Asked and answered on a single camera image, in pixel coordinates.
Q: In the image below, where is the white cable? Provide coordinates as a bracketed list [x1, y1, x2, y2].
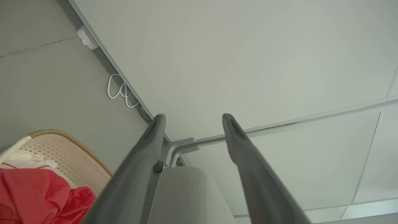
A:
[107, 74, 140, 108]

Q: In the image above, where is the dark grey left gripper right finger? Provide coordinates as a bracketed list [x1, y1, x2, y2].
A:
[222, 113, 312, 224]

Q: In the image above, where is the beige perforated laundry basket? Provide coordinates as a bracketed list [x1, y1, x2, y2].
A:
[0, 129, 114, 197]

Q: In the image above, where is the red cloth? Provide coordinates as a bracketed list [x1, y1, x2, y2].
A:
[0, 151, 97, 224]

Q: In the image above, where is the grey metal corner bracket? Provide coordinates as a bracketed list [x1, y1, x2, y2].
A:
[163, 138, 201, 169]

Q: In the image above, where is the white wall box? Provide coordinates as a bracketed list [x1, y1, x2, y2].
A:
[76, 26, 99, 50]

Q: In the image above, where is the grey upholstered seat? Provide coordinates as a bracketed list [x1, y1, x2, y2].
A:
[148, 166, 235, 224]

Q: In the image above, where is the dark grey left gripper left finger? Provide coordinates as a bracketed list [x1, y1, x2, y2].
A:
[81, 114, 166, 224]

